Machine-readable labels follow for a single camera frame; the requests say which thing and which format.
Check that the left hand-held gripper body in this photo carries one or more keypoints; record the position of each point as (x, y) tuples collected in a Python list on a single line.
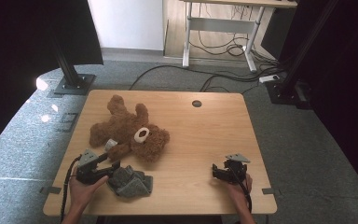
[(87, 171)]

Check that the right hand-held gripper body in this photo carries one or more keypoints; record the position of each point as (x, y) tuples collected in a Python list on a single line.
[(238, 158)]

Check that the grey fluffy towel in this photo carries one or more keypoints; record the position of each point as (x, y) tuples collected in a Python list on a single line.
[(130, 183)]

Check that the brown teddy bear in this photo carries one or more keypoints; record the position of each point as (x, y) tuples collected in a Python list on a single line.
[(124, 127)]

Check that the person's left hand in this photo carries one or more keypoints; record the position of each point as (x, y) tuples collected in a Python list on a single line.
[(82, 193)]

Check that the person's right hand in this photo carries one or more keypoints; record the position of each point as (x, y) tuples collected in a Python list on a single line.
[(237, 193)]

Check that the grey tape strip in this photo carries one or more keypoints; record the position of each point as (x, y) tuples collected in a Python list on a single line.
[(50, 190), (271, 191)]

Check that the white power strip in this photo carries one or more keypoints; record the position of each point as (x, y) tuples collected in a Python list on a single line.
[(268, 78)]

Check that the black metal stand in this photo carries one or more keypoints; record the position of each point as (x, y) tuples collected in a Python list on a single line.
[(70, 74), (292, 81)]

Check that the black curtain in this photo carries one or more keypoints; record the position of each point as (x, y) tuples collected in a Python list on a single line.
[(18, 62), (348, 77)]

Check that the white desk frame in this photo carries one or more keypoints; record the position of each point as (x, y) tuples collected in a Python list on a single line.
[(220, 25)]

